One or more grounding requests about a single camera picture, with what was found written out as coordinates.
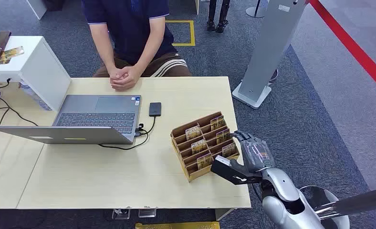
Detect patterned card on cabinet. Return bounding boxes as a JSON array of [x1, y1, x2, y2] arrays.
[[0, 45, 25, 67]]

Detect black drive cable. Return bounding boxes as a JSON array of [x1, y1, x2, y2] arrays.
[[98, 115, 157, 151]]

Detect black external drive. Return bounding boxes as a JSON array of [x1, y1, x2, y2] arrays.
[[148, 102, 162, 117]]

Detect black power cable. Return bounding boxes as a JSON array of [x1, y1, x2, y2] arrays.
[[0, 94, 40, 127]]

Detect wooden card holder rack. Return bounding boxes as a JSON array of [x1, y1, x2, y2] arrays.
[[170, 111, 240, 183]]

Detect white furniture panel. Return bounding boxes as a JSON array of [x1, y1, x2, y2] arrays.
[[26, 0, 48, 21]]

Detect wrist camera box with bracket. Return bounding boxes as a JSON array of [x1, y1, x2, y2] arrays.
[[210, 155, 263, 186]]

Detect person's left hand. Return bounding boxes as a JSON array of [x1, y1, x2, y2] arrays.
[[115, 64, 144, 92]]

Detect black robot legs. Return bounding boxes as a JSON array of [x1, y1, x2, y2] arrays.
[[206, 0, 232, 34]]

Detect metal table bracket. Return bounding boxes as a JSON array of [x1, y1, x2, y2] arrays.
[[112, 208, 131, 220], [138, 207, 157, 219]]

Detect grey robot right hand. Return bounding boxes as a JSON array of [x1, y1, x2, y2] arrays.
[[229, 130, 275, 174]]

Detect white box cabinet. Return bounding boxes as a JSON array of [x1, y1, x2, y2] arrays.
[[0, 35, 73, 112]]

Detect grey laptop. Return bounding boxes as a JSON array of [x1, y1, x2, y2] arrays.
[[0, 94, 143, 146]]

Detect yellow package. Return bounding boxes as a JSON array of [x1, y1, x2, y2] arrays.
[[134, 221, 220, 229]]

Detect chrome round base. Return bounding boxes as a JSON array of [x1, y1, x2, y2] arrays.
[[298, 185, 350, 229]]

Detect round grey stand base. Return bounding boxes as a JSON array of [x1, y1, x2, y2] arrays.
[[245, 0, 270, 19]]

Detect grey kiosk stand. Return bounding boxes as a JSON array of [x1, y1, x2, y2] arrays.
[[231, 0, 309, 110]]

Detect dark metal pole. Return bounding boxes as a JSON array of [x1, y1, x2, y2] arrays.
[[313, 185, 376, 220]]

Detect person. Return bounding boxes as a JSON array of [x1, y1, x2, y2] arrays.
[[81, 0, 193, 92]]

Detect person's right hand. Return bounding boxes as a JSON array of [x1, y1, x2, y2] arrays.
[[109, 65, 129, 92]]

